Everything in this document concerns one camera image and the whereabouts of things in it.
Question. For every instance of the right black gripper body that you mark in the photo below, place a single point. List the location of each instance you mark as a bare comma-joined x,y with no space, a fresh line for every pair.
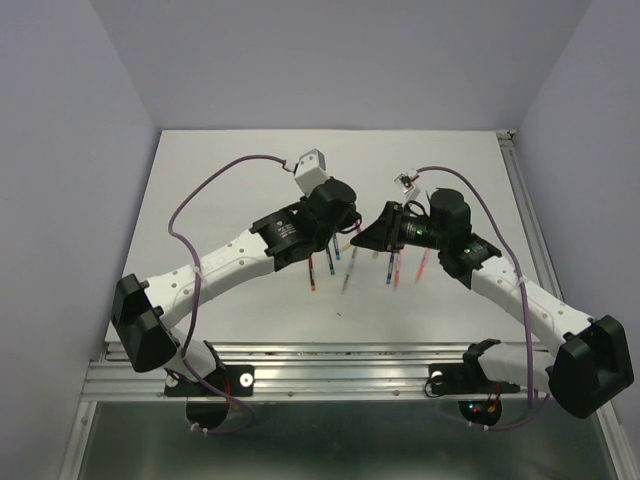
418,232

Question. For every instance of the dark green pen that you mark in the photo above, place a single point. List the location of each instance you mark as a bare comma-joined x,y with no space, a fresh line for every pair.
330,261

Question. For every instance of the aluminium right side rail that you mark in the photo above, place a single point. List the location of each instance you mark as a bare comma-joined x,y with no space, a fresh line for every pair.
541,258

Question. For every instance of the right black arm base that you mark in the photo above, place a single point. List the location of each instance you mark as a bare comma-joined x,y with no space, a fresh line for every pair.
467,378

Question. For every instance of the aluminium front rail frame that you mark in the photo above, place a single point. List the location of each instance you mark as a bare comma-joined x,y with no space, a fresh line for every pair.
295,372

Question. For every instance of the green white pen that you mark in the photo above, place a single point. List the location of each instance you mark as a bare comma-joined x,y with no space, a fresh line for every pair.
349,269

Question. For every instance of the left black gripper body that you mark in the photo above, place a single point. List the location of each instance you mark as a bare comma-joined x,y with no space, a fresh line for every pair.
323,240

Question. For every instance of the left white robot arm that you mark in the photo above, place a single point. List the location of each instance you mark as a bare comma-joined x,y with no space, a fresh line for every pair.
145,313

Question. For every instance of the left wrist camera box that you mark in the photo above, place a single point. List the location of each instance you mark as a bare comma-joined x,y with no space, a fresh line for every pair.
310,171

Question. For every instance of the dark blue pen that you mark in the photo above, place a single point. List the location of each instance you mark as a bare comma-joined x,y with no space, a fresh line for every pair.
390,268

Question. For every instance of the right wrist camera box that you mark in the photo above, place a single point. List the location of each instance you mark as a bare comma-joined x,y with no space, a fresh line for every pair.
406,182

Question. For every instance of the light red pen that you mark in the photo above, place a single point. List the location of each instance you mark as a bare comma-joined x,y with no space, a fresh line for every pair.
397,270

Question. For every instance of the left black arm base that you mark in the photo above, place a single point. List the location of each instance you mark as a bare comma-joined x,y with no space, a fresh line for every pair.
218,405

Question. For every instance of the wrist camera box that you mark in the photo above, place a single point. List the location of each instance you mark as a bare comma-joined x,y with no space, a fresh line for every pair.
406,182
310,171

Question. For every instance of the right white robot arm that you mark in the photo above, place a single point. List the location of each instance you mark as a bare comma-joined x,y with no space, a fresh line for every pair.
584,363

